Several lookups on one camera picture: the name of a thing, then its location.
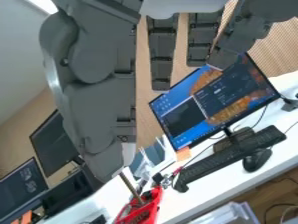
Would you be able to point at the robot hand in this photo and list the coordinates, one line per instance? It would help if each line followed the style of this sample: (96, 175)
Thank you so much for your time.
(93, 100)

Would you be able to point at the dark monitor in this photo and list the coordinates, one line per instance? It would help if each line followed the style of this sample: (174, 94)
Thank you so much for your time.
(20, 190)
(51, 143)

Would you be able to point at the monitor with blue screen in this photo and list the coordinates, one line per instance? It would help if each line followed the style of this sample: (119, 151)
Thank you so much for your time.
(213, 103)

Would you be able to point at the thin stick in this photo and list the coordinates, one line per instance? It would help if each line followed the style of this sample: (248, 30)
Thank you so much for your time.
(132, 188)

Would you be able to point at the black box device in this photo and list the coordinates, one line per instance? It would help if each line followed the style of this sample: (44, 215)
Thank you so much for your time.
(67, 195)

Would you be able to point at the black keyboard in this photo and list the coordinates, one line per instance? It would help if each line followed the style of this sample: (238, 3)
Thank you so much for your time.
(221, 160)

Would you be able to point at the red tray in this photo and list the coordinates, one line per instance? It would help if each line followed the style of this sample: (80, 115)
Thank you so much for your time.
(141, 208)

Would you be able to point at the white desk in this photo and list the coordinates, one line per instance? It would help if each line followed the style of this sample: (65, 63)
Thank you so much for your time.
(208, 196)

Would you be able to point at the black mouse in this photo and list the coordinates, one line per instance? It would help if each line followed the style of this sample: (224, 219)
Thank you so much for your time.
(257, 160)

